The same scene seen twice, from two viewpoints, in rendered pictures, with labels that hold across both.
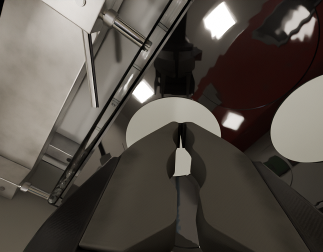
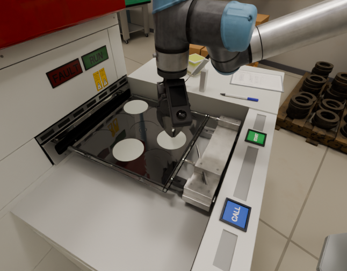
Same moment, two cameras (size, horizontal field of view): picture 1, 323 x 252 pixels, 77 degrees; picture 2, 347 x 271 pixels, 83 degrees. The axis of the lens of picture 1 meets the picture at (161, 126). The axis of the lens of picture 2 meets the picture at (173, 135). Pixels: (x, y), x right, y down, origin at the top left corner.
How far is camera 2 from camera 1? 0.47 m
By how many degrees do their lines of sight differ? 17
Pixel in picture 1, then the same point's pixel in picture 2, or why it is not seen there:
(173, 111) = (173, 145)
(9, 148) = (224, 130)
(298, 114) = (137, 149)
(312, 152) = (128, 141)
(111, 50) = not seen: hidden behind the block
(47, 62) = (212, 154)
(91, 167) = (195, 128)
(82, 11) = (200, 161)
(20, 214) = (217, 110)
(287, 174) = (132, 134)
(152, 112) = (179, 144)
